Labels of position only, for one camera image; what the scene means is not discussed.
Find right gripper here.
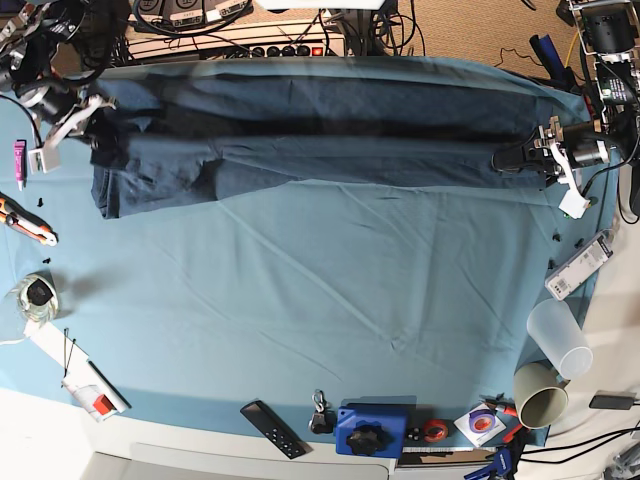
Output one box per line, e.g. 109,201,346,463
22,82,118,138

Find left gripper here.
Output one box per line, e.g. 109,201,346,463
491,116,610,187

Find dark blue T-shirt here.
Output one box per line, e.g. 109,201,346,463
91,74,552,219

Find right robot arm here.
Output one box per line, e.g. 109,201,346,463
1,1,119,149

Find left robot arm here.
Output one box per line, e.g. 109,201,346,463
492,1,639,212

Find pink glue tube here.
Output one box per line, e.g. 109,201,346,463
13,139,27,191

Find orange utility knife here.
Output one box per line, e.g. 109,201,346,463
1,194,58,247

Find white packaged box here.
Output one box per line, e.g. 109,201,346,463
545,229,613,301

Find translucent plastic cup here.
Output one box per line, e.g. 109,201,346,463
527,299,594,380

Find white power strip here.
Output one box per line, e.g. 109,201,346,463
127,19,349,61

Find clear tape roll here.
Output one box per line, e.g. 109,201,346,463
8,273,59,323

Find light blue table cloth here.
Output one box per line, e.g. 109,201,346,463
1,58,616,436

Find white paper strip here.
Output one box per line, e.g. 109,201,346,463
29,322,131,422

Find beige green mug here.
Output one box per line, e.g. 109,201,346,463
513,363,569,429

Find black power adapter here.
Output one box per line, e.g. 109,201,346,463
589,394,638,411

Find purple disc sleeve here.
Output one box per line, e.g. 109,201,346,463
454,403,506,447

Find red tape roll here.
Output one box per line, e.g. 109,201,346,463
423,419,448,443

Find white red syringe package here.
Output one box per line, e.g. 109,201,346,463
61,380,117,422

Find blue box with knob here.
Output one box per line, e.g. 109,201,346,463
335,404,409,459

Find blue clamp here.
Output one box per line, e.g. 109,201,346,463
464,448,520,480

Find black key fob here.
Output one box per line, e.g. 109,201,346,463
308,390,336,435

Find black remote control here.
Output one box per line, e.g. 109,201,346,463
240,400,308,460

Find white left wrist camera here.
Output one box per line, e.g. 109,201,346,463
559,188,590,220

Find red handled pliers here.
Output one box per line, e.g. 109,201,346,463
481,395,518,417

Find black cable ties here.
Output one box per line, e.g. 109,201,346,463
63,328,76,377

